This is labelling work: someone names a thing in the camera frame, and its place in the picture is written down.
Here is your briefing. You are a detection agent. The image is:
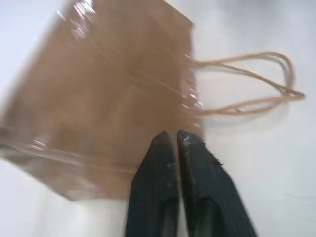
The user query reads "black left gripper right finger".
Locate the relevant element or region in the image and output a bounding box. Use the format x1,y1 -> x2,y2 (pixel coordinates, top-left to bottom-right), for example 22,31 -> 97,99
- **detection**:
176,130 -> 259,237

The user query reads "brown paper bag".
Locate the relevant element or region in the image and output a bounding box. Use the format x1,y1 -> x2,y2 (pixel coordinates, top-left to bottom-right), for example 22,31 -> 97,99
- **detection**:
0,0 -> 307,202

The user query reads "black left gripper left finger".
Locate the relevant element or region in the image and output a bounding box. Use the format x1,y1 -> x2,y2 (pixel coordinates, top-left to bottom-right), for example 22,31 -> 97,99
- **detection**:
124,130 -> 181,237

